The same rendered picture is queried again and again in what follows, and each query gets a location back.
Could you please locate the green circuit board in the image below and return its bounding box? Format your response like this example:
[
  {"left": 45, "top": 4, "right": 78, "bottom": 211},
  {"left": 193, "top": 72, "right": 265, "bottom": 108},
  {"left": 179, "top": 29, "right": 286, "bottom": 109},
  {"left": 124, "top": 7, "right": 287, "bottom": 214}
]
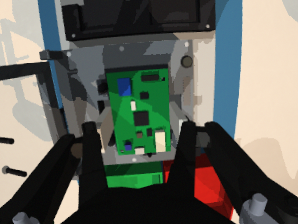
[{"left": 106, "top": 69, "right": 171, "bottom": 155}]

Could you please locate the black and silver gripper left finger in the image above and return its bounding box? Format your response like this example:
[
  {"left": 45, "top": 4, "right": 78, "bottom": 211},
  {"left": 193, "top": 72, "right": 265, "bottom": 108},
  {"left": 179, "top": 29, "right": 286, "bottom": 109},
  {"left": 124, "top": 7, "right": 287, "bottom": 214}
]
[{"left": 0, "top": 107, "right": 114, "bottom": 224}]

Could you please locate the green bin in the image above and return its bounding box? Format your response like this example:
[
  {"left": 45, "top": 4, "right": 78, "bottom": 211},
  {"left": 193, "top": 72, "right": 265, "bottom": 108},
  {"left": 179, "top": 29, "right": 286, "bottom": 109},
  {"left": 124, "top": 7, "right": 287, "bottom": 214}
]
[{"left": 104, "top": 161, "right": 163, "bottom": 188}]

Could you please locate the red open-top bin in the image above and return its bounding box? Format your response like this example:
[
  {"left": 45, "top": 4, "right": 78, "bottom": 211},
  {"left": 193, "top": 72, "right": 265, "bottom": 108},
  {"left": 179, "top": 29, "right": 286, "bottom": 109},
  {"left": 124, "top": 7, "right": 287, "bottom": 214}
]
[{"left": 163, "top": 153, "right": 234, "bottom": 220}]

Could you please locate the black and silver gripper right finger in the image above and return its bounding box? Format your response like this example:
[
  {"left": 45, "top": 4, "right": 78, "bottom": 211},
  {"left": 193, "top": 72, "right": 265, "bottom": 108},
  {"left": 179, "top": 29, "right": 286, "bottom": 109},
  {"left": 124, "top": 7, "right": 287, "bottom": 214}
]
[{"left": 155, "top": 101, "right": 298, "bottom": 224}]

